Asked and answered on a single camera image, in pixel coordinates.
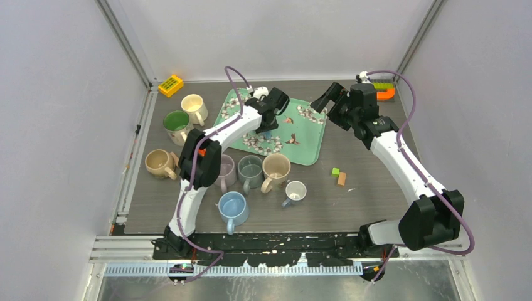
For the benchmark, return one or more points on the cream plain mug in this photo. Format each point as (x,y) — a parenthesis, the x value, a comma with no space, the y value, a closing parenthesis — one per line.
(194,106)

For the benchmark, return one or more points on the lilac mug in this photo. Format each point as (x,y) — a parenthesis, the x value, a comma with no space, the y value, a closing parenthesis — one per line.
(228,173)

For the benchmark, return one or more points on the grey mug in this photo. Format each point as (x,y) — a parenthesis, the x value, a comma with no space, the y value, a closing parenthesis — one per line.
(250,173)

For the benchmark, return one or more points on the beige teapot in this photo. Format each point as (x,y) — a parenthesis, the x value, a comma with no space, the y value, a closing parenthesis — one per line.
(160,164)

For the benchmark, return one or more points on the green cube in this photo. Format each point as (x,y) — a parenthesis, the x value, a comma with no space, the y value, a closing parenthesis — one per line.
(335,172)

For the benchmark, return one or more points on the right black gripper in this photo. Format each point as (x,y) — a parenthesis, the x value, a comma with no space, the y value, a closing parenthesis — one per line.
(333,93)

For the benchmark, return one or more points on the cream floral mug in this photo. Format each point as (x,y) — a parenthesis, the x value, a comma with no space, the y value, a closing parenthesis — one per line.
(178,125)

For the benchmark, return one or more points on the orange and green toy stack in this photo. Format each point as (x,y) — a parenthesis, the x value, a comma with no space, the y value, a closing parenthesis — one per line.
(385,91)

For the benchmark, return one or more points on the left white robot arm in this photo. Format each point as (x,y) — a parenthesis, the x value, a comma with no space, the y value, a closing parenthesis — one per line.
(200,160)

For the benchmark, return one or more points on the small blue-grey cup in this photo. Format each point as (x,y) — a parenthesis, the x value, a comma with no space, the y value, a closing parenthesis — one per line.
(295,192)

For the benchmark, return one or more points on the wooden block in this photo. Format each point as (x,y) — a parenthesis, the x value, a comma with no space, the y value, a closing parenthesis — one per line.
(341,181)

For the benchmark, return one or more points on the small tan block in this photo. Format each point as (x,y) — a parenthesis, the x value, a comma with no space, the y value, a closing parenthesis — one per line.
(175,158)

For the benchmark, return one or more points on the tall floral mug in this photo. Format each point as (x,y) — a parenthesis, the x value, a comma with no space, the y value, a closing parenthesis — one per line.
(276,168)

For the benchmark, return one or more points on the light blue mug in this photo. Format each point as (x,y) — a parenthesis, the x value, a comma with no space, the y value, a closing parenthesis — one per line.
(234,210)

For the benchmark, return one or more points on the green floral tray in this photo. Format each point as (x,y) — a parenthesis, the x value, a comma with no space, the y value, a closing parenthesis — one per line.
(298,136)

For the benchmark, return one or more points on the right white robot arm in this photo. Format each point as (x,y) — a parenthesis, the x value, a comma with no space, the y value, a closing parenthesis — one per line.
(434,214)

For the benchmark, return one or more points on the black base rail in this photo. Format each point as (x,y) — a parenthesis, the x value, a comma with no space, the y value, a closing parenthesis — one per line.
(271,249)

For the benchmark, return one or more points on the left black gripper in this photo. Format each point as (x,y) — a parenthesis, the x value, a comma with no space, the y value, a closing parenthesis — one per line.
(266,128)

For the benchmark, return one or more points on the yellow toy block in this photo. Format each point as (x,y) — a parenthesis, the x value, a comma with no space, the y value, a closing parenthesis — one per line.
(171,85)

